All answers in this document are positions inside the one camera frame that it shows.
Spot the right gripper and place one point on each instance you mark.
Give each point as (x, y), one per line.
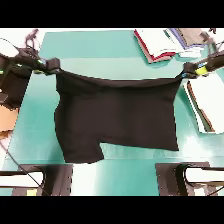
(190, 70)

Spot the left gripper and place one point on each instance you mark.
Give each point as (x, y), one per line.
(53, 65)

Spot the black T-shirt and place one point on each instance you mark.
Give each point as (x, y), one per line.
(116, 113)

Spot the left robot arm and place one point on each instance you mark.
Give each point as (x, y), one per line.
(20, 71)

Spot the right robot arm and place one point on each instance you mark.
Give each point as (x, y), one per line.
(213, 63)

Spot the grey-brown garment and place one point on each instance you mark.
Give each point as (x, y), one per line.
(193, 36)

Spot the red garment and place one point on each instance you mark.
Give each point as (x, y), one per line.
(156, 57)

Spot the white garment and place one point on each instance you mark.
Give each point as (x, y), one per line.
(155, 40)
(210, 100)

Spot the purple garment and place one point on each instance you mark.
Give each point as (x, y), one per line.
(176, 36)

